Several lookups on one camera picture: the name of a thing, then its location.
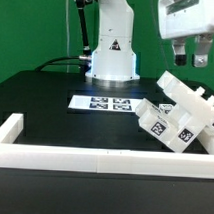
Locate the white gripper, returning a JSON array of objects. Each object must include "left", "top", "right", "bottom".
[{"left": 157, "top": 0, "right": 214, "bottom": 68}]

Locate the white chair back frame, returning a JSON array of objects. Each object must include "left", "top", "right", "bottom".
[{"left": 154, "top": 70, "right": 214, "bottom": 128}]

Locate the white chair seat part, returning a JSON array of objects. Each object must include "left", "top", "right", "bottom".
[{"left": 166, "top": 103, "right": 214, "bottom": 155}]

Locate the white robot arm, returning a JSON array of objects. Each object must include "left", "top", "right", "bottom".
[{"left": 85, "top": 0, "right": 214, "bottom": 84}]

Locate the white tag sheet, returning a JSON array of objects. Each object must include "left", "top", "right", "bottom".
[{"left": 68, "top": 95, "right": 141, "bottom": 113}]

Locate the black jointed camera mount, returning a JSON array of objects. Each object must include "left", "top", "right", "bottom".
[{"left": 74, "top": 0, "right": 95, "bottom": 56}]

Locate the black cable bundle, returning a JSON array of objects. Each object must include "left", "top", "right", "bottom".
[{"left": 34, "top": 53, "right": 95, "bottom": 75}]

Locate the white U-shaped fence frame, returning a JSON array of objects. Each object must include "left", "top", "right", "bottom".
[{"left": 0, "top": 114, "right": 214, "bottom": 179}]

